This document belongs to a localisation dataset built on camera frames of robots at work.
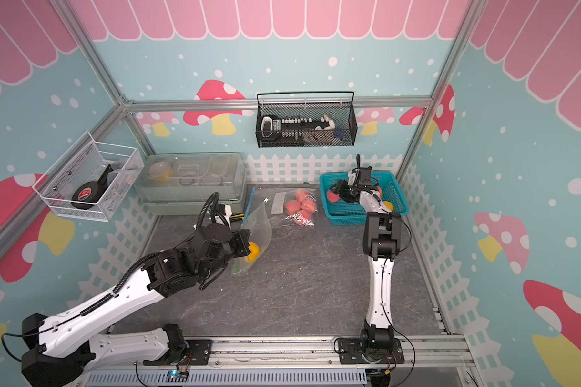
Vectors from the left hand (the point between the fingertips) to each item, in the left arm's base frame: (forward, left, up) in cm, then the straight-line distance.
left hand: (251, 236), depth 70 cm
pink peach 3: (+24, -16, -20) cm, 35 cm away
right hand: (+40, -30, -20) cm, 54 cm away
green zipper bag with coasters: (+5, -1, 0) cm, 6 cm away
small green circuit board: (-32, +23, -30) cm, 49 cm away
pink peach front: (+34, -28, -20) cm, 48 cm away
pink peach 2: (+30, -18, -21) cm, 41 cm away
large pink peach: (+29, -11, -22) cm, 38 cm away
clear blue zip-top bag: (+27, -3, -21) cm, 35 cm away
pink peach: (+34, -14, -20) cm, 42 cm away
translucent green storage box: (+32, +36, -12) cm, 49 cm away
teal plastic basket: (+22, -31, -17) cm, 42 cm away
